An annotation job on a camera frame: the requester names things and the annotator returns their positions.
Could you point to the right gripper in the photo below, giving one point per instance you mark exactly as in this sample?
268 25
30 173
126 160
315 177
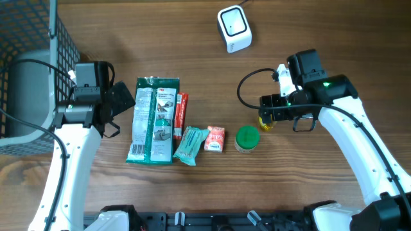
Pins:
274 99

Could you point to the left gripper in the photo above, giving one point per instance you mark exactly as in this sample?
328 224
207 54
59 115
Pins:
120 96

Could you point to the yellow liquid bottle silver cap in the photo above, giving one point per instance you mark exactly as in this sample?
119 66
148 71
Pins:
266 127

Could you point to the green lid jar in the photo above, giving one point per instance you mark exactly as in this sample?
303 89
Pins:
246 139

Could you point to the green sponge package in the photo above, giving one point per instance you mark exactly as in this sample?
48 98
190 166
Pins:
153 121

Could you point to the orange small box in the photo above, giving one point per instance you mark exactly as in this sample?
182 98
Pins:
215 139

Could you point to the red stick packet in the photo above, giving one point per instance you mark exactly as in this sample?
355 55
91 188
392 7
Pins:
182 100

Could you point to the teal snack packet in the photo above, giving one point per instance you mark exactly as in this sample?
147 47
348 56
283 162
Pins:
190 145

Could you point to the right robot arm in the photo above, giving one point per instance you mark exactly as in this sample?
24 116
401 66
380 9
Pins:
306 91

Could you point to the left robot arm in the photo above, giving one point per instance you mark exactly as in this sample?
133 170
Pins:
79 124

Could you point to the white barcode scanner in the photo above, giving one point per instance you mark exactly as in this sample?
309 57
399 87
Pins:
234 28

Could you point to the grey plastic mesh basket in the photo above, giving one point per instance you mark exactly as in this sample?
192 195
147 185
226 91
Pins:
36 53

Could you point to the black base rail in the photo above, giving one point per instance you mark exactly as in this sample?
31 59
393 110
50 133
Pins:
283 220

